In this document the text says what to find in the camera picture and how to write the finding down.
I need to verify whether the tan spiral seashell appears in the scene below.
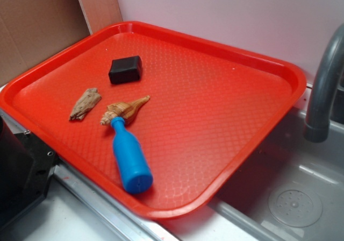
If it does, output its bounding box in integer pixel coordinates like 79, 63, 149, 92
100, 95, 151, 126

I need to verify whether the red plastic tray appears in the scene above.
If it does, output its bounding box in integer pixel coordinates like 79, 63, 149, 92
1, 22, 306, 219

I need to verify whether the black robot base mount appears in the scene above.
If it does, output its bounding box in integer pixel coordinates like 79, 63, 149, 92
1, 119, 57, 230

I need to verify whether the blue plastic toy bottle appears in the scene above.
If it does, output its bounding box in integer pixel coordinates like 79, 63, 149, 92
111, 117, 153, 194

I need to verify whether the black rectangular block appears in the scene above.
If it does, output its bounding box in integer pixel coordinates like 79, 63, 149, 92
108, 55, 142, 84

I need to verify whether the brown wood piece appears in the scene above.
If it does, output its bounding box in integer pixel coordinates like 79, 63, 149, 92
69, 88, 102, 121

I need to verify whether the grey curved faucet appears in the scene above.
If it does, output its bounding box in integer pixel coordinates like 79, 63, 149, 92
303, 25, 343, 143

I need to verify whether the grey toy sink basin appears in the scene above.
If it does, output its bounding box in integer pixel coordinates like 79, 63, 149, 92
163, 109, 343, 240

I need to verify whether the brown cardboard panel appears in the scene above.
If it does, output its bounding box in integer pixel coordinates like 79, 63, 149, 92
1, 0, 122, 86

